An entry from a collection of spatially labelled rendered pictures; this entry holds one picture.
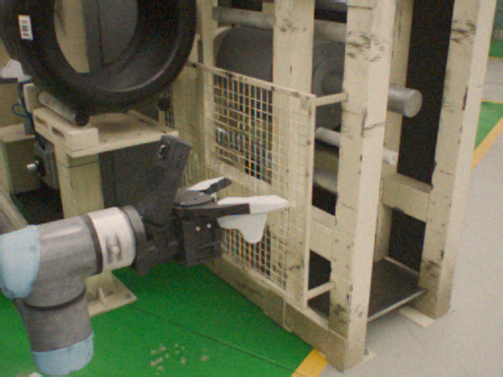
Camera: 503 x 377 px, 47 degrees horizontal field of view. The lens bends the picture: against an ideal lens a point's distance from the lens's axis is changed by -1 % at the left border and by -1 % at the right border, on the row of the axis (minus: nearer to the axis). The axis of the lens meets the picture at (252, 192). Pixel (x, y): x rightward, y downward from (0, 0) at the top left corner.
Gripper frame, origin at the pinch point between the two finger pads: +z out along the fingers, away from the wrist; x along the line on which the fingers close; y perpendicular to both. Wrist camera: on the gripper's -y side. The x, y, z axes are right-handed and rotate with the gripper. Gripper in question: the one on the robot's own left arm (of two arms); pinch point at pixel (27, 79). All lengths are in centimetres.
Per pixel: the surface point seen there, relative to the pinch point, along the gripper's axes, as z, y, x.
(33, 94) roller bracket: 9.5, -9.3, 25.5
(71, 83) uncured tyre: 9.0, 0.5, -11.4
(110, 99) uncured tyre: 21.1, -4.3, -11.3
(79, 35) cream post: 26.2, 10.6, 28.0
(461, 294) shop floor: 163, -83, -56
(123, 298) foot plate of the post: 45, -96, 25
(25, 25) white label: -3.3, 16.2, -10.2
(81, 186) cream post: 27, -45, 28
